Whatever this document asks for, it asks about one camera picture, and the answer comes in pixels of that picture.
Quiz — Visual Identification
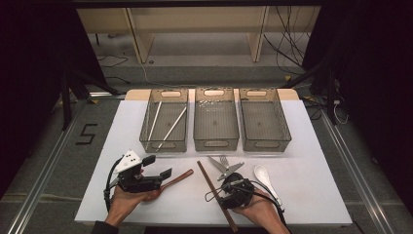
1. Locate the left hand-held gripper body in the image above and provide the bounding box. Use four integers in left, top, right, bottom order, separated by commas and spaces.
114, 149, 164, 193

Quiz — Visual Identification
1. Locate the bundle of hanging black cables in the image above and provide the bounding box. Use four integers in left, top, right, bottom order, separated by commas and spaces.
262, 6, 315, 71

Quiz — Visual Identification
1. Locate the person's right hand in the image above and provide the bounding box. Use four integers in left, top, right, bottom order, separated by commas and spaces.
233, 189, 284, 229

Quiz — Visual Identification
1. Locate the aluminium floor rail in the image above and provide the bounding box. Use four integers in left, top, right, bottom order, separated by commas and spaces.
6, 100, 86, 234
319, 110, 395, 234

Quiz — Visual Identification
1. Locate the beige wooden desk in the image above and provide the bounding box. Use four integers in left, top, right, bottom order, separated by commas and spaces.
76, 6, 321, 64

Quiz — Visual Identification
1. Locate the brown wooden spoon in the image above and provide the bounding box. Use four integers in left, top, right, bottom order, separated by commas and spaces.
142, 169, 195, 203

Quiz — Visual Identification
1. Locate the smoky clear plastic bin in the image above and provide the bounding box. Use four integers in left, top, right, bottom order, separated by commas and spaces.
239, 87, 292, 153
193, 87, 241, 152
138, 88, 190, 154

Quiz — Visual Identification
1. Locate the thin black wire loop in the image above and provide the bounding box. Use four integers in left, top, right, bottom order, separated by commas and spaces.
205, 186, 228, 203

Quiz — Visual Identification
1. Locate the black curtain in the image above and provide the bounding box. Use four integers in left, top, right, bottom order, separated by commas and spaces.
303, 0, 413, 209
0, 0, 108, 199

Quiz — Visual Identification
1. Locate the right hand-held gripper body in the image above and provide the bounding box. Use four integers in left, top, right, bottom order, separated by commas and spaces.
216, 161, 257, 211

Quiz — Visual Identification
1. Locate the white cable with plug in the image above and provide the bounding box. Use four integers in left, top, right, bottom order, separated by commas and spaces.
332, 98, 349, 125

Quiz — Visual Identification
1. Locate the white chopstick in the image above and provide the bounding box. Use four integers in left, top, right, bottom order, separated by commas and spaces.
147, 100, 163, 142
155, 105, 188, 152

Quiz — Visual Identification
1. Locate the white floor cable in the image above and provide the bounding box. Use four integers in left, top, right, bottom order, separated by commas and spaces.
139, 61, 196, 90

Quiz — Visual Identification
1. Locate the black floor cable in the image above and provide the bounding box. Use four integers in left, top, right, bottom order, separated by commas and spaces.
96, 54, 130, 68

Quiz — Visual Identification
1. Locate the person's left hand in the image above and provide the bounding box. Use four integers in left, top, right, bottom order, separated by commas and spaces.
105, 186, 161, 227

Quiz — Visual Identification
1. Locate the black frame beam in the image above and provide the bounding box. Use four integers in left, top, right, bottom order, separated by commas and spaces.
71, 0, 325, 9

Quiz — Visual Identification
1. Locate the white ceramic spoon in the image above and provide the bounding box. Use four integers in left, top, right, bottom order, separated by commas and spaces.
253, 164, 282, 207

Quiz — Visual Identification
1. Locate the black metal stand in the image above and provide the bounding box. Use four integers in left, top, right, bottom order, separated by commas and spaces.
59, 62, 122, 132
280, 59, 339, 126

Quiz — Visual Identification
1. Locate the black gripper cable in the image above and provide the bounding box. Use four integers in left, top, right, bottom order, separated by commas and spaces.
251, 179, 290, 232
102, 157, 124, 213

